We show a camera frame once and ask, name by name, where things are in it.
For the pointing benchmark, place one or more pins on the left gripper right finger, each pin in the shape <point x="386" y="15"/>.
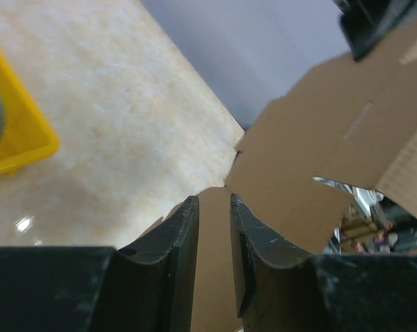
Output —
<point x="276" y="288"/>

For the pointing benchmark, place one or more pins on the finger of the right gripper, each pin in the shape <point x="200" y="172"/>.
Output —
<point x="365" y="23"/>

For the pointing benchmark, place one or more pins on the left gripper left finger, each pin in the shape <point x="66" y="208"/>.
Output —
<point x="149" y="284"/>

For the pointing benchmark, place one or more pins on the brown cardboard box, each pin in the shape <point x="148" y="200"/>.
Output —
<point x="346" y="121"/>

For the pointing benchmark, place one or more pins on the yellow plastic tray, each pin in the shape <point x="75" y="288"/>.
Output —
<point x="27" y="135"/>

